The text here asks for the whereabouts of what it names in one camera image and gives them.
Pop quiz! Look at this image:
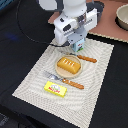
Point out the round wooden plate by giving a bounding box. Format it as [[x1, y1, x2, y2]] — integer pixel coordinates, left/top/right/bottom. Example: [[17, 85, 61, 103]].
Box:
[[55, 55, 82, 78]]

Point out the black cable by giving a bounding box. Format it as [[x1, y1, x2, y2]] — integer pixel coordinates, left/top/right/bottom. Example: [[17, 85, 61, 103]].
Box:
[[15, 0, 73, 46]]

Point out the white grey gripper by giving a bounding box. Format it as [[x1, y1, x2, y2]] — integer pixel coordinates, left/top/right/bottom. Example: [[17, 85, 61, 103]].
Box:
[[54, 7, 97, 47]]

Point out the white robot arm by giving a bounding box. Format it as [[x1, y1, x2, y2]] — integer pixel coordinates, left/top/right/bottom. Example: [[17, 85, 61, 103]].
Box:
[[39, 0, 97, 47]]

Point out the white blue milk carton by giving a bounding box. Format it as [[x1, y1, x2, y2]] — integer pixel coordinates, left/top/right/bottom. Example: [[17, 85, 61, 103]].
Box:
[[72, 38, 85, 52]]

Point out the beige woven placemat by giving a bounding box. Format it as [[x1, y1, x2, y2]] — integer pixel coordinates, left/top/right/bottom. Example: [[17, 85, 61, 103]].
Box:
[[13, 39, 114, 128]]

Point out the golden bread loaf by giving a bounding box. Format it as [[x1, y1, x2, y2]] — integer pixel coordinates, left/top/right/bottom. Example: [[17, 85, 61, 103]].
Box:
[[57, 57, 81, 74]]

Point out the knife with wooden handle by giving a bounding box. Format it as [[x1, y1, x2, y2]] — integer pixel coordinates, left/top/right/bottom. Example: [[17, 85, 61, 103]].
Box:
[[61, 50, 98, 64]]

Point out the beige bowl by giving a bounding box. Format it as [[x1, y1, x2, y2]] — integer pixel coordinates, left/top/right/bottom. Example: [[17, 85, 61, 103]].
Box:
[[116, 4, 128, 30]]

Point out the yellow butter box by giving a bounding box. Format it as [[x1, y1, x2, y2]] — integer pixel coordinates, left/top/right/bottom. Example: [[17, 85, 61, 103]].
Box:
[[44, 81, 67, 97]]

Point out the silver fork wooden handle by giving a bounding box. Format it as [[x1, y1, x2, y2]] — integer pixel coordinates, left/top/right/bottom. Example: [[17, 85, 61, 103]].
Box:
[[43, 71, 84, 89]]

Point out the dark grey pot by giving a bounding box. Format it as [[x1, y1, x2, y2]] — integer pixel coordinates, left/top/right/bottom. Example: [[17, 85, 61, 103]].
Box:
[[87, 1, 104, 13]]

